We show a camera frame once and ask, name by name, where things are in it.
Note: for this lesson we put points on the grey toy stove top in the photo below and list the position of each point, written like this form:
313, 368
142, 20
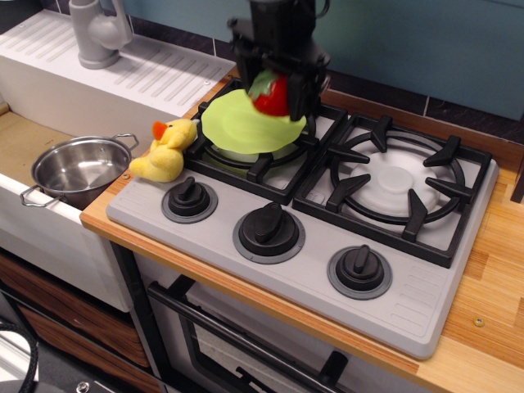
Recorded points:
410, 316

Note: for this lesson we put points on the green plastic plate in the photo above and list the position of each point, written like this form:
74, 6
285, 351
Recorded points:
232, 123

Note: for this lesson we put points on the black stove knob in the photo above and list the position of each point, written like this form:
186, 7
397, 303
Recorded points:
360, 273
189, 202
269, 235

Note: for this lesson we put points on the red toy strawberry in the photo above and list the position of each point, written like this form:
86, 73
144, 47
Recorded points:
268, 93

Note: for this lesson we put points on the stainless steel pot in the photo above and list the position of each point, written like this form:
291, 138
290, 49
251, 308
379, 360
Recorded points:
77, 171

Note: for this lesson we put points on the black oven door handle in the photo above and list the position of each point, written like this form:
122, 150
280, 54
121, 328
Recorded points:
324, 382

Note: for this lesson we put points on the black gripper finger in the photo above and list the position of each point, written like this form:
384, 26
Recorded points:
303, 93
249, 66

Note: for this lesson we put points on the white toy sink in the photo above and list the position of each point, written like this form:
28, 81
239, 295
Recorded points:
46, 95

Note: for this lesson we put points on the black right burner grate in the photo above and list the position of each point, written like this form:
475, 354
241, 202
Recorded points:
398, 187

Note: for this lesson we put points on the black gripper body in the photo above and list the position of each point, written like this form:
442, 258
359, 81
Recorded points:
281, 33

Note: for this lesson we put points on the grey toy faucet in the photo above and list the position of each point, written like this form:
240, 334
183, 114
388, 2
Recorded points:
99, 37

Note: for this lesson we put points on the black left burner grate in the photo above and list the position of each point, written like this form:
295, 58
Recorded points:
275, 176

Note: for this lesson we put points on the black burner grate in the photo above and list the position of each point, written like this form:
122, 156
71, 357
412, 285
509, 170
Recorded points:
275, 176
398, 187

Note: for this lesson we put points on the black left stove knob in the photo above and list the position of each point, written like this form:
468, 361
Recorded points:
189, 202

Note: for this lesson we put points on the black right stove knob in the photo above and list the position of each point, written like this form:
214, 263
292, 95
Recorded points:
360, 273

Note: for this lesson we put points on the wood grain drawer front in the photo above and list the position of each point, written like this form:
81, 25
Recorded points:
77, 324

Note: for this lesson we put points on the teal cabinet door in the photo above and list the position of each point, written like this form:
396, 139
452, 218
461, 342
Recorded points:
466, 52

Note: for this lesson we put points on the yellow stuffed duck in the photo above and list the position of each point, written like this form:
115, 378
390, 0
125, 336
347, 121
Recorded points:
164, 161

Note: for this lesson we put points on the black middle stove knob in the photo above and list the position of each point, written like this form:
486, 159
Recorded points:
269, 235

